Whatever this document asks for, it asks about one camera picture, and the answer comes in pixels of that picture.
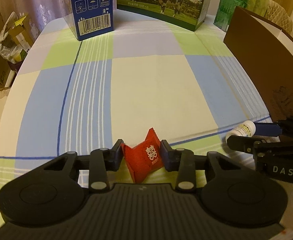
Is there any red candy wrapper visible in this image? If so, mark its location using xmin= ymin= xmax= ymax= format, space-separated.
xmin=121 ymin=128 xmax=163 ymax=184

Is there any checked bed sheet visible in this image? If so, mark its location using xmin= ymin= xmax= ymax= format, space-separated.
xmin=0 ymin=10 xmax=271 ymax=189

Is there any brown shoe box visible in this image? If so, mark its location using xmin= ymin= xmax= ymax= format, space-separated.
xmin=223 ymin=7 xmax=293 ymax=121

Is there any quilted beige chair cover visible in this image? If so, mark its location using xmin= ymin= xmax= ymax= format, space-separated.
xmin=264 ymin=0 xmax=293 ymax=34

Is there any cardboard boxes pile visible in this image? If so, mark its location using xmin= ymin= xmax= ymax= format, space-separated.
xmin=0 ymin=12 xmax=40 ymax=87

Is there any small white bottle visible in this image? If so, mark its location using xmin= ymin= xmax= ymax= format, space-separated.
xmin=225 ymin=120 xmax=256 ymax=141

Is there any blue milk carton box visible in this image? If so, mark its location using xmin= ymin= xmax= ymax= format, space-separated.
xmin=61 ymin=0 xmax=114 ymax=41

